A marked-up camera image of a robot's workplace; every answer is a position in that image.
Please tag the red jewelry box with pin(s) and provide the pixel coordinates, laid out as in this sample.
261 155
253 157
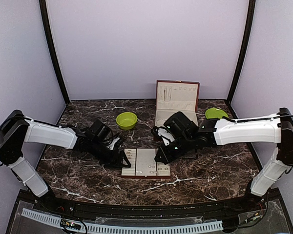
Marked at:
173 96

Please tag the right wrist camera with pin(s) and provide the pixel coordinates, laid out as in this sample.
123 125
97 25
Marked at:
175 127

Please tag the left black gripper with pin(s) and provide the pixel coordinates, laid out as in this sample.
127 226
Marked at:
113 162

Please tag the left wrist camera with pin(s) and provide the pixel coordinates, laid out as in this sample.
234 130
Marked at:
100 133

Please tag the small circuit board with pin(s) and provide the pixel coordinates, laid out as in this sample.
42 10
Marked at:
64 223

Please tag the right black frame post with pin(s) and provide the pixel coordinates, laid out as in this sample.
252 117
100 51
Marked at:
243 50

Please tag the red jewelry tray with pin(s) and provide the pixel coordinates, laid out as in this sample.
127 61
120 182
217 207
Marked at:
144 166

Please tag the green plate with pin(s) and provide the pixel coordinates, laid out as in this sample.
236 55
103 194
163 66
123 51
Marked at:
215 113

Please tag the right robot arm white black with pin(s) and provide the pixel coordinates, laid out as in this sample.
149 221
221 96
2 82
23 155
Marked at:
275 128

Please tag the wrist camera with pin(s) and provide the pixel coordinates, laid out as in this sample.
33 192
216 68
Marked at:
175 127
100 133

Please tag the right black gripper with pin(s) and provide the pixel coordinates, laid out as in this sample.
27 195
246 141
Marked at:
167 157

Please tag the white slotted cable duct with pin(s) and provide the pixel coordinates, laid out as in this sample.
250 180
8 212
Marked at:
110 226

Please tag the green bowl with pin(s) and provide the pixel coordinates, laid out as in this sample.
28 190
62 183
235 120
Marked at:
126 120

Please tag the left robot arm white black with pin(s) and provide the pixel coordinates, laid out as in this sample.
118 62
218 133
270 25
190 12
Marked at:
18 129

